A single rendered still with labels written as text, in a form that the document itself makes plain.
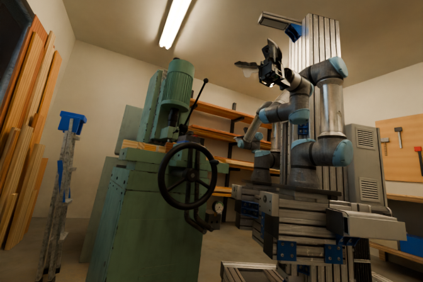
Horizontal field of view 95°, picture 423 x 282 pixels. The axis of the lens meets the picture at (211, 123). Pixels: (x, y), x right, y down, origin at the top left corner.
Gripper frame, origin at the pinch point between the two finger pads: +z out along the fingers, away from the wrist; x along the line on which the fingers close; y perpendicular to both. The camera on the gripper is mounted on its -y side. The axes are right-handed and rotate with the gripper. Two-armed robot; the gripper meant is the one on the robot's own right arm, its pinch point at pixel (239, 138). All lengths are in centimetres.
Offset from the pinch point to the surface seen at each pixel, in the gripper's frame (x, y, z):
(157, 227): -95, 56, -75
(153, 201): -98, 44, -76
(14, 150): -195, 15, 40
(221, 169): -58, 30, -70
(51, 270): -149, 95, -2
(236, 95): 112, -122, 179
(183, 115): -74, -9, -39
